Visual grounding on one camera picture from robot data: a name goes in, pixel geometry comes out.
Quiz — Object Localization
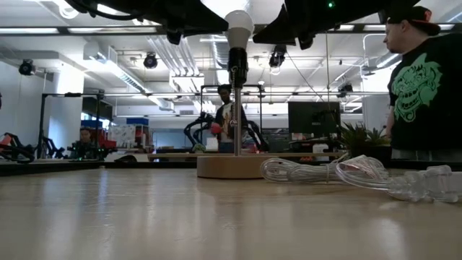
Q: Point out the black ceiling camera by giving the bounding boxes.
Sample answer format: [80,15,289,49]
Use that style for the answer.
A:
[143,53,159,70]
[18,58,38,77]
[336,83,354,99]
[268,44,288,69]

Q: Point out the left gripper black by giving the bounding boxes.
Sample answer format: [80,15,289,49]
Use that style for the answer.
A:
[136,0,230,46]

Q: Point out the person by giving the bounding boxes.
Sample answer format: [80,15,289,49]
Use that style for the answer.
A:
[381,4,462,163]
[214,83,250,154]
[73,127,99,160]

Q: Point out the black monitor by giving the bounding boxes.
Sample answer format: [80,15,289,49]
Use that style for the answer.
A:
[287,100,341,139]

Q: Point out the black background rig frame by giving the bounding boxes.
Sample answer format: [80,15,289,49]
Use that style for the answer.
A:
[37,91,106,160]

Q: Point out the wooden-base table lamp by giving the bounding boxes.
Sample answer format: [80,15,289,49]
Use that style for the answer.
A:
[196,46,279,181]

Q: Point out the red and black background robot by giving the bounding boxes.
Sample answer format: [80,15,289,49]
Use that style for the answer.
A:
[0,132,36,164]

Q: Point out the small potted succulent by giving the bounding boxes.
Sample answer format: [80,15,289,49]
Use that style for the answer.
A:
[338,121,393,168]

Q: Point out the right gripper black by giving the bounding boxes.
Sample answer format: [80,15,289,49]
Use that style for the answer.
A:
[252,0,326,51]

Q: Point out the clear lamp plug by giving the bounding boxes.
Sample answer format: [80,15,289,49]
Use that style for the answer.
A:
[386,164,462,204]

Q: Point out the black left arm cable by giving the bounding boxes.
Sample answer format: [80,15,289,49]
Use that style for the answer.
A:
[64,0,144,22]

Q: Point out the clear lamp power cable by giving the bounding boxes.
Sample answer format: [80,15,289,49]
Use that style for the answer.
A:
[259,154,391,191]

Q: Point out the black background robot arms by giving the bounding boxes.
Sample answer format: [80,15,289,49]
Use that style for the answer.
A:
[183,110,270,153]

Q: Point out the white lightbulb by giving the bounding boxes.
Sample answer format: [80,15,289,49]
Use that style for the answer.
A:
[223,9,256,50]

